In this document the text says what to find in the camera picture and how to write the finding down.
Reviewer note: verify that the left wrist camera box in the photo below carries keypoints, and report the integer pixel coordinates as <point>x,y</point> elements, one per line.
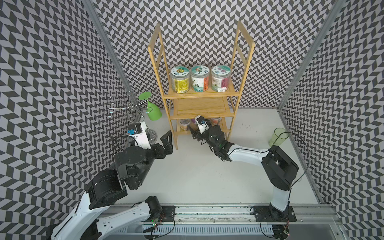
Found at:
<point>138,131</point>

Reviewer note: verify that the sunflower seed jar yellow label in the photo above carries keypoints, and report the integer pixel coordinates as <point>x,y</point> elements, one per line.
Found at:
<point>180,79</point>

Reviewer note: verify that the green spray bottle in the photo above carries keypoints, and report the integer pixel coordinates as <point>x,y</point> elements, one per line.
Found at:
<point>152,110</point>

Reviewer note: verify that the small foil-lid cup pink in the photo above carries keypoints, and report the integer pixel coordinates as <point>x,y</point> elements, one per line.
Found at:
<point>216,121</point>

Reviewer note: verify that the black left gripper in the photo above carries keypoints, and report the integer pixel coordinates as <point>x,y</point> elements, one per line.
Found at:
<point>167,144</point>

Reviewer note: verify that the jar with pink flower lid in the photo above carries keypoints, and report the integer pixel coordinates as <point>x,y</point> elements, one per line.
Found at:
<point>221,75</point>

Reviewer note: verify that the jar with strawberry lid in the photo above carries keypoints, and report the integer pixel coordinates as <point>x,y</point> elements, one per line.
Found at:
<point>200,78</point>

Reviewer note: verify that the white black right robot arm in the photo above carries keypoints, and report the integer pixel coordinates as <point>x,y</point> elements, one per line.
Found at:
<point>279,167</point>

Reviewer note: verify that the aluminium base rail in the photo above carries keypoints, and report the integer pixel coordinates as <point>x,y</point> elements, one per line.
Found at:
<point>301,221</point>

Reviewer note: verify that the bamboo three-tier shelf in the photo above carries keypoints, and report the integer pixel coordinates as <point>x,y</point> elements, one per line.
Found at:
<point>209,104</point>

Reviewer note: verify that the green translucent plastic cup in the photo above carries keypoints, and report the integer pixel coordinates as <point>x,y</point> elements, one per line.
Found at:
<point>278,137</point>

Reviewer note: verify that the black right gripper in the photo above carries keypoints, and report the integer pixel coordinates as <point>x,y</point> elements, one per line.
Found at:
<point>196,133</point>

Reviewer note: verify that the chrome wire cup rack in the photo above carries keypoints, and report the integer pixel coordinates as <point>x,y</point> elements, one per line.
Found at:
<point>134,113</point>

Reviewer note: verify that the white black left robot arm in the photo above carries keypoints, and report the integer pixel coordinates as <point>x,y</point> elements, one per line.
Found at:
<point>128,172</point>

